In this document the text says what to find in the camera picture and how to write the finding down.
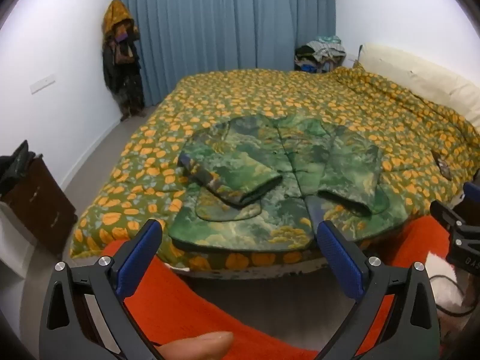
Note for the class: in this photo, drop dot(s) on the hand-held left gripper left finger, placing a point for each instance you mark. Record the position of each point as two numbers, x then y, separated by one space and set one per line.
137 260

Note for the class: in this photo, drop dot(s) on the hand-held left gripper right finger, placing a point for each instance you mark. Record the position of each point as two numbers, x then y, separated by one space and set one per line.
339 258

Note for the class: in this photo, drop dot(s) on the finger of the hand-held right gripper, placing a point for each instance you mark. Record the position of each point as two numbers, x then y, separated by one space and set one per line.
471 190
450 215

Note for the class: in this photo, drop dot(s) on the green landscape print padded jacket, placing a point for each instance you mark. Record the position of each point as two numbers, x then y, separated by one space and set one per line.
288 180

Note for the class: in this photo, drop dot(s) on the pile of mixed clothes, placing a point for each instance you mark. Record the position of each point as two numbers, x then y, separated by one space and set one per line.
320 54

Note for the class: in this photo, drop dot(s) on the coat rack with hanging clothes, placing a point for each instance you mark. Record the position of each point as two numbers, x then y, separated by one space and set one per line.
122 56

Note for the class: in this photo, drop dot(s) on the person's left hand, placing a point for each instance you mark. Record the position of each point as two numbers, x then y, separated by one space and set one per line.
198 347

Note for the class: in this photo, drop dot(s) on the white fluffy cloth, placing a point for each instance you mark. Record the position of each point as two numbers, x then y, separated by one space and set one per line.
442 281

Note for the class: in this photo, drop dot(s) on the small dark remote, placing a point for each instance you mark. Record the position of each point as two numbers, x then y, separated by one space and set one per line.
441 163

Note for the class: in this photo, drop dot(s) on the dark wooden cabinet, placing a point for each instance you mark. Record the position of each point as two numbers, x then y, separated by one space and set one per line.
37 202

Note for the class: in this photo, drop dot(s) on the black bag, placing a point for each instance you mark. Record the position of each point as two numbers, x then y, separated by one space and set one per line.
15 165

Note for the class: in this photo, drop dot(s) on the green orange floral quilt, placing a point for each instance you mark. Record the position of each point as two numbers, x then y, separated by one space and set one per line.
262 90

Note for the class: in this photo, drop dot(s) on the blue pleated curtain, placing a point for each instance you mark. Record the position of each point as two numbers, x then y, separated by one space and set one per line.
221 26

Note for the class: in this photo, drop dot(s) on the white wall switch plate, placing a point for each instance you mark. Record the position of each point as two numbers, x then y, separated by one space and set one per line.
42 84

